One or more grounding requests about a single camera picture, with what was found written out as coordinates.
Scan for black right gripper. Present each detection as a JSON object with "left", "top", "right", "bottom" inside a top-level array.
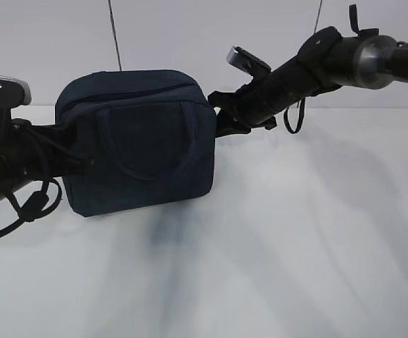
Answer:
[{"left": 208, "top": 82, "right": 277, "bottom": 137}]

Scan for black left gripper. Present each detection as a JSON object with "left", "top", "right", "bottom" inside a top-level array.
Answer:
[{"left": 0, "top": 119, "right": 94, "bottom": 183}]

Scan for dark navy lunch bag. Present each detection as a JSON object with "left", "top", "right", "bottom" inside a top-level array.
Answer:
[{"left": 55, "top": 70, "right": 216, "bottom": 217}]

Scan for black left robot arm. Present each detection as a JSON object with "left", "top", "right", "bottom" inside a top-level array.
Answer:
[{"left": 0, "top": 119, "right": 93, "bottom": 201}]

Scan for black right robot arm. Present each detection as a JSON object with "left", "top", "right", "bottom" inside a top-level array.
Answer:
[{"left": 208, "top": 26, "right": 408, "bottom": 137}]

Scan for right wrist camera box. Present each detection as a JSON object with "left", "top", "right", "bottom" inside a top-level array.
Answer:
[{"left": 227, "top": 46, "right": 271, "bottom": 78}]

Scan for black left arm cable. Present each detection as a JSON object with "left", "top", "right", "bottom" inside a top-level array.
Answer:
[{"left": 0, "top": 175, "right": 63, "bottom": 246}]

